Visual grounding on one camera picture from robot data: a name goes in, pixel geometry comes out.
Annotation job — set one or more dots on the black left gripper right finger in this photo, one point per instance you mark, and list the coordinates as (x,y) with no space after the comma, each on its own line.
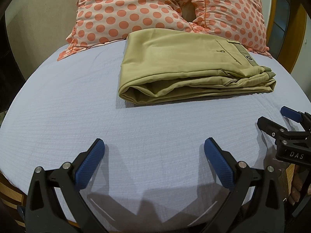
(254,202)

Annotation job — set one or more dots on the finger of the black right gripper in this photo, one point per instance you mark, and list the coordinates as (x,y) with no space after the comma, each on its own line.
(270,127)
(299,117)

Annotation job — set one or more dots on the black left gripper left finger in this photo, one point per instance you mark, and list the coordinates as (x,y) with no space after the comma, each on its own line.
(43,212)

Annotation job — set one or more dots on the khaki pants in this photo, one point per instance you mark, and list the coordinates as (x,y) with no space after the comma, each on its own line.
(161,65)

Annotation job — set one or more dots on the person's right hand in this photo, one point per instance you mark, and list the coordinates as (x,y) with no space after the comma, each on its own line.
(296,184)

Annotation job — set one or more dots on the white bed sheet mattress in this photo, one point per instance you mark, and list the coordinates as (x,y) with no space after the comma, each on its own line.
(154,176)

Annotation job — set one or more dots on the polka dot pillow far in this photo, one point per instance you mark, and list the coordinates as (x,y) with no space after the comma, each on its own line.
(238,20)

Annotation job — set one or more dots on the polka dot pillow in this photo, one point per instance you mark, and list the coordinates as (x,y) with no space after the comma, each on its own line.
(238,20)
(99,22)

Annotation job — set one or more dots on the polka dot pillow near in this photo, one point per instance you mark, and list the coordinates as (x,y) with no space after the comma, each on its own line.
(99,22)

